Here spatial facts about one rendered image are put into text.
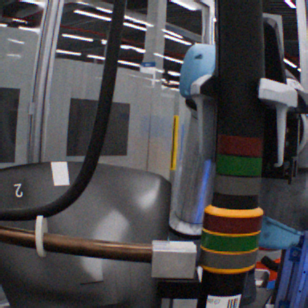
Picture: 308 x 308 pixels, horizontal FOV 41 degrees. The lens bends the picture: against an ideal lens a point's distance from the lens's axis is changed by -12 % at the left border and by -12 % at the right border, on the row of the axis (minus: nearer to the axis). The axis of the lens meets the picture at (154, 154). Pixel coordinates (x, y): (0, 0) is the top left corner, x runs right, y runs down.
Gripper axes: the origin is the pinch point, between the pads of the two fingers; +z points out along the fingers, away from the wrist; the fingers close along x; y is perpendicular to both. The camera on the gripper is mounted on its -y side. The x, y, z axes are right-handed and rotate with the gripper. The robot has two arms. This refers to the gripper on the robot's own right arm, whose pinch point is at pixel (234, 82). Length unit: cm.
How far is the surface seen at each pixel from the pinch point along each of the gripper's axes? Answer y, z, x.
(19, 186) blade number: 9.7, -4.3, 21.8
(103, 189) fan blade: 9.4, -9.5, 14.8
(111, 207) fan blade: 10.8, -8.4, 13.1
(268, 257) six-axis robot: 116, -378, 48
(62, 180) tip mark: 8.8, -7.7, 18.5
